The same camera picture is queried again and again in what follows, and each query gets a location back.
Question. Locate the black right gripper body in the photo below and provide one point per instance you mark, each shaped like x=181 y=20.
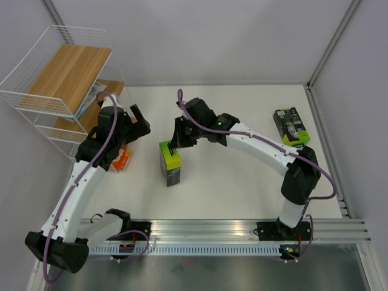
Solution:
x=196 y=131

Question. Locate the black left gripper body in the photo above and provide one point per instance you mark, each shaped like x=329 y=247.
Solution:
x=122 y=136

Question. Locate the black green razor box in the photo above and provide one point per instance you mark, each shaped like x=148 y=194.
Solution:
x=170 y=164
x=290 y=127

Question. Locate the white Gillette SkinGuard razor pack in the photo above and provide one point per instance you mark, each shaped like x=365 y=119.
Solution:
x=91 y=97

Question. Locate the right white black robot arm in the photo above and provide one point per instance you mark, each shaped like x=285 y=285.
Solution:
x=298 y=167

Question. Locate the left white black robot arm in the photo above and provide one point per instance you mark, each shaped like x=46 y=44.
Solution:
x=60 y=241

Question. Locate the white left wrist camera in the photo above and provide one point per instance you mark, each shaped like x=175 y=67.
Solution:
x=107 y=102

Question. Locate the white wire wooden shelf rack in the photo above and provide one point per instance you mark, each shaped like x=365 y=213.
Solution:
x=52 y=82

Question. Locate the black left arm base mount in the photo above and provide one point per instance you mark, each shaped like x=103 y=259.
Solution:
x=135 y=232

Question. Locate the white slotted cable duct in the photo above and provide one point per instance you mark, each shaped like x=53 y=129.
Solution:
x=189 y=250

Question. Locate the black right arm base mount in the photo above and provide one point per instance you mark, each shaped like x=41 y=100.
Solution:
x=277 y=231

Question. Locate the aluminium table rail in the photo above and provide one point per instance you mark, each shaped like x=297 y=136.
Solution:
x=252 y=230

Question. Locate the aluminium corner frame post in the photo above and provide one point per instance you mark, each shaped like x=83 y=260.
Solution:
x=334 y=41

